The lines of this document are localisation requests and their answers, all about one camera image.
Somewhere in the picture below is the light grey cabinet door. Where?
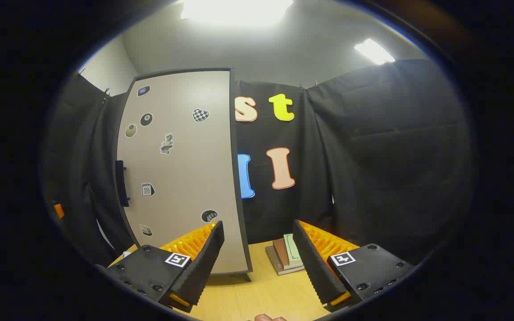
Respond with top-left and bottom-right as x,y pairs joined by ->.
117,70 -> 245,273

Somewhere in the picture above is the brown book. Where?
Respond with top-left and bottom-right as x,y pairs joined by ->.
273,238 -> 291,268

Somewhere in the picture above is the dark grey cabinet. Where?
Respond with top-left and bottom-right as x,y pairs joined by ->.
115,68 -> 254,281

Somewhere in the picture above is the black backdrop cloth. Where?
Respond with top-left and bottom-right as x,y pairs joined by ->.
43,58 -> 474,268

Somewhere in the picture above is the large ceiling light panel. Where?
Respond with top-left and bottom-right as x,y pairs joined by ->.
181,0 -> 293,25

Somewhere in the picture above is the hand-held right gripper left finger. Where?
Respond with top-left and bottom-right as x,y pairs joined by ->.
95,221 -> 225,313

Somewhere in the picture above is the black cabinet door handle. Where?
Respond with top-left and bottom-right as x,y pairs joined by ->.
115,160 -> 131,208

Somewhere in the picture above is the small ceiling light panel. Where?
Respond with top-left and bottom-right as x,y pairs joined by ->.
354,39 -> 396,65

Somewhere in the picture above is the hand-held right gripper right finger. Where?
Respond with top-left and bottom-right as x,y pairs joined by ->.
293,219 -> 416,312

